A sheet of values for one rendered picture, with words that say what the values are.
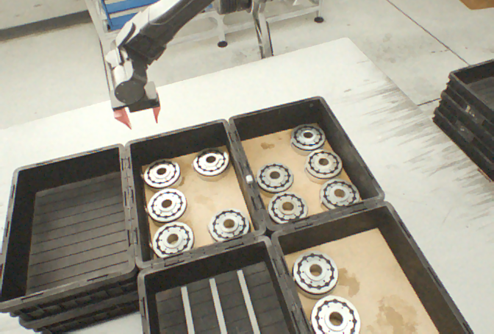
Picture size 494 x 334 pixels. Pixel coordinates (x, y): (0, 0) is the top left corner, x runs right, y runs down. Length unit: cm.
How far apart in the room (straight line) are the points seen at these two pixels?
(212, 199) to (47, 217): 45
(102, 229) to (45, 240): 15
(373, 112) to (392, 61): 152
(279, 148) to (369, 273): 44
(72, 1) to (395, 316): 339
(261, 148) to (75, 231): 57
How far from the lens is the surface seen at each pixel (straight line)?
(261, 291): 95
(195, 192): 111
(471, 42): 340
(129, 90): 80
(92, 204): 118
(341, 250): 101
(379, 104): 156
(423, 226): 125
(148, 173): 115
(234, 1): 181
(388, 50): 312
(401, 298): 99
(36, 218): 123
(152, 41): 84
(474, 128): 196
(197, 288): 97
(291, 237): 92
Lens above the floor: 172
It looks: 49 degrees down
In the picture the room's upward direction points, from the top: 5 degrees counter-clockwise
